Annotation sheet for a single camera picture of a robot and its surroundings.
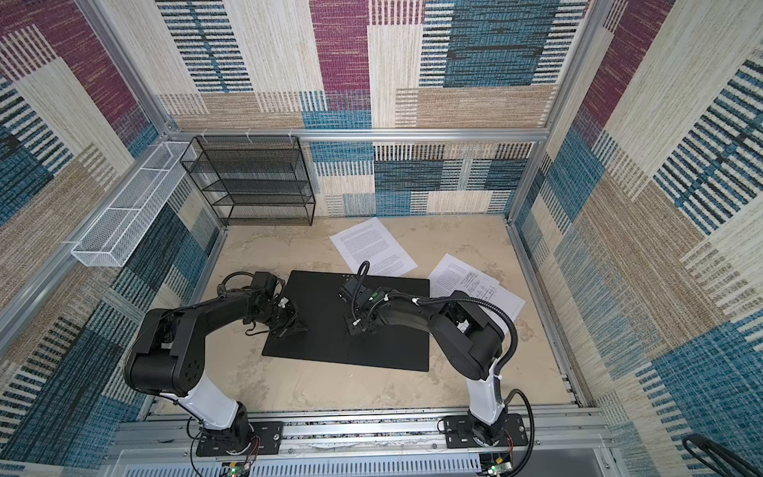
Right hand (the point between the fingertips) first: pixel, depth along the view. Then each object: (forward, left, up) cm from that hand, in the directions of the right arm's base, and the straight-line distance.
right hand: (360, 327), depth 91 cm
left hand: (+1, +16, 0) cm, 16 cm away
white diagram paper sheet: (+16, -28, -1) cm, 33 cm away
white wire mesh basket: (+10, +56, +33) cm, 66 cm away
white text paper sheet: (+35, -3, -2) cm, 36 cm away
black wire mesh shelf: (+50, +39, +17) cm, 66 cm away
